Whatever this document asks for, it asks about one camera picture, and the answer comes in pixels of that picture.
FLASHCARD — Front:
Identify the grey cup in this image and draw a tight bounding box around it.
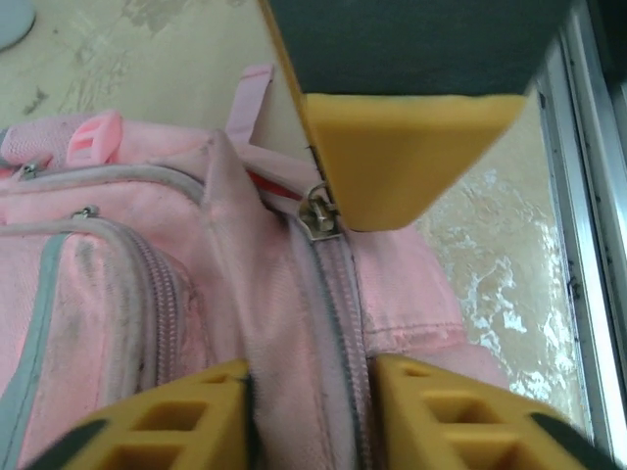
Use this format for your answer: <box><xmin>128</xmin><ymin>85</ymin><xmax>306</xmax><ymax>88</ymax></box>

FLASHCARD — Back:
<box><xmin>0</xmin><ymin>0</ymin><xmax>38</xmax><ymax>51</ymax></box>

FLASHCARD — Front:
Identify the pink student backpack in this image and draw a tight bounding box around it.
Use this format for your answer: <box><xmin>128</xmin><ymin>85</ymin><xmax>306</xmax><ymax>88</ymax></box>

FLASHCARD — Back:
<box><xmin>0</xmin><ymin>63</ymin><xmax>510</xmax><ymax>470</ymax></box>

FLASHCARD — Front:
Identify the wide aluminium base rail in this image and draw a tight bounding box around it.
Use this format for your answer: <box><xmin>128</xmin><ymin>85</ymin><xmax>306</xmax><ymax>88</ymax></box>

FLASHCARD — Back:
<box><xmin>536</xmin><ymin>0</ymin><xmax>627</xmax><ymax>464</ymax></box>

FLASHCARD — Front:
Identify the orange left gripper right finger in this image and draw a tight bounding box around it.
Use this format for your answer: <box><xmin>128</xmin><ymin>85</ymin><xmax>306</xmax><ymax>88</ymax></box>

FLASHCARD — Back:
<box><xmin>374</xmin><ymin>354</ymin><xmax>621</xmax><ymax>470</ymax></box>

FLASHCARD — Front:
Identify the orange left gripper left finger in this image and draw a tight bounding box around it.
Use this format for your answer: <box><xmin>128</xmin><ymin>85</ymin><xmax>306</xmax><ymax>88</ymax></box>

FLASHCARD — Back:
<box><xmin>28</xmin><ymin>356</ymin><xmax>256</xmax><ymax>470</ymax></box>

